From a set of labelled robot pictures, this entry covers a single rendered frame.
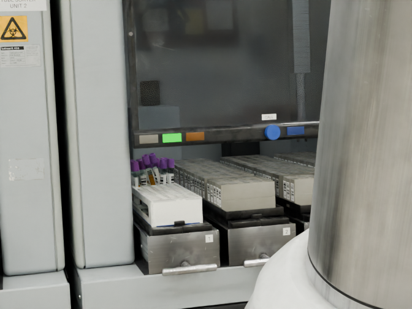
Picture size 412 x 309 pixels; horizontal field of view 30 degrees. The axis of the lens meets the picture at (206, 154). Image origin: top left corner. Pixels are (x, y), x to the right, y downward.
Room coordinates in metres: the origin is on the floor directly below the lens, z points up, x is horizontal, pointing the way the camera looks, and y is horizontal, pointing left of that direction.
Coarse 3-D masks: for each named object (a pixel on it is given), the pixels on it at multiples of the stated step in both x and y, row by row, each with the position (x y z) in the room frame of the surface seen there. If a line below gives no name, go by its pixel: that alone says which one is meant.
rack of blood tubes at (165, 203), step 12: (132, 192) 1.63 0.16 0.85; (144, 192) 1.56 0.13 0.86; (156, 192) 1.54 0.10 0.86; (168, 192) 1.55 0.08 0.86; (180, 192) 1.53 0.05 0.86; (192, 192) 1.52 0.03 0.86; (132, 204) 1.64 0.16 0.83; (144, 204) 1.63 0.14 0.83; (156, 204) 1.42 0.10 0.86; (168, 204) 1.43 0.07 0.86; (180, 204) 1.43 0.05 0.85; (192, 204) 1.44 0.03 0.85; (144, 216) 1.50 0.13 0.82; (156, 216) 1.42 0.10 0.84; (168, 216) 1.43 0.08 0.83; (180, 216) 1.43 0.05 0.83; (192, 216) 1.44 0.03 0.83
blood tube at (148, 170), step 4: (144, 156) 1.64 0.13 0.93; (144, 160) 1.64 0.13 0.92; (148, 160) 1.64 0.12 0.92; (144, 164) 1.64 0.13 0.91; (148, 164) 1.64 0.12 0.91; (148, 168) 1.64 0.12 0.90; (148, 172) 1.65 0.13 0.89; (152, 172) 1.65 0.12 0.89; (148, 176) 1.65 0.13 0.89; (152, 176) 1.65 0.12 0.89; (152, 180) 1.65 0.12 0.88; (152, 184) 1.66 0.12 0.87
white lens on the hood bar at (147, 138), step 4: (140, 136) 1.44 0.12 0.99; (144, 136) 1.44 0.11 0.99; (148, 136) 1.45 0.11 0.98; (152, 136) 1.45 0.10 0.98; (156, 136) 1.45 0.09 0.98; (140, 140) 1.44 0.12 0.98; (144, 140) 1.44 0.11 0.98; (148, 140) 1.45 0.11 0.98; (152, 140) 1.45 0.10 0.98; (156, 140) 1.45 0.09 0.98
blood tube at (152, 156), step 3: (150, 153) 1.67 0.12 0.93; (153, 153) 1.67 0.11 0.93; (150, 156) 1.66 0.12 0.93; (153, 156) 1.66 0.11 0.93; (150, 159) 1.66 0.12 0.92; (153, 159) 1.66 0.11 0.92; (156, 159) 1.67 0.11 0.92; (153, 162) 1.66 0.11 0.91; (156, 162) 1.67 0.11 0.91; (153, 165) 1.67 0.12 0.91; (156, 165) 1.67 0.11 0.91; (153, 168) 1.67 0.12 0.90; (156, 168) 1.67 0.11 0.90; (153, 171) 1.67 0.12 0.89; (156, 171) 1.67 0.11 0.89; (156, 174) 1.67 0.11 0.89; (159, 174) 1.68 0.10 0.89; (156, 177) 1.68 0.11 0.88; (159, 177) 1.68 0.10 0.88; (156, 180) 1.68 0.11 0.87; (159, 180) 1.68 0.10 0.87
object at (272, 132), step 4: (272, 124) 1.50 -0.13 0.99; (268, 128) 1.49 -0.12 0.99; (272, 128) 1.50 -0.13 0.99; (276, 128) 1.50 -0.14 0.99; (264, 132) 1.50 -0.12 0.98; (268, 132) 1.49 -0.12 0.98; (272, 132) 1.50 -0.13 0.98; (276, 132) 1.50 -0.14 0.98; (268, 136) 1.49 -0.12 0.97; (272, 136) 1.50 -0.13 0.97; (276, 136) 1.50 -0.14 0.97
